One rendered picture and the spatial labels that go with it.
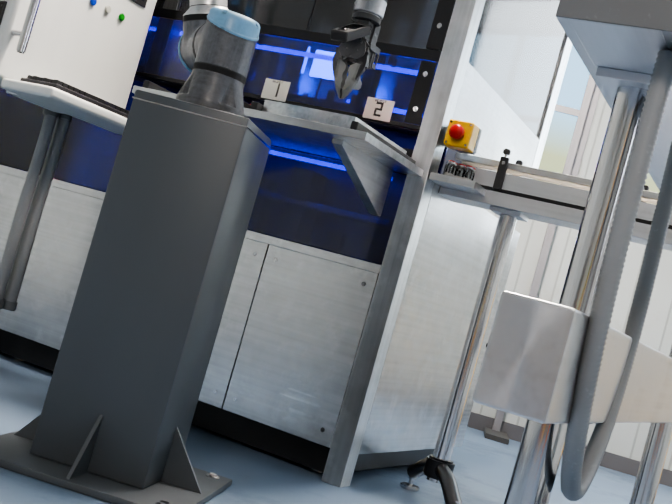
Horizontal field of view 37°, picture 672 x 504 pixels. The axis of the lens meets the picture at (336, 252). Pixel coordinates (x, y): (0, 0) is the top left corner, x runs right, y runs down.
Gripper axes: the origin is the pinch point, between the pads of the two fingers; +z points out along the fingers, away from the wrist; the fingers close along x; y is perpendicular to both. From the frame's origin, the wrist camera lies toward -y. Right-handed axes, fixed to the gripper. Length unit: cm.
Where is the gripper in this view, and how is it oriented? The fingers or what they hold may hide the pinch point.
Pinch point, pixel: (341, 92)
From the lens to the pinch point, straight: 245.9
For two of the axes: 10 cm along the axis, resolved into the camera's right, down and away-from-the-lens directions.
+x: -8.7, -2.3, 4.4
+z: -2.7, 9.6, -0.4
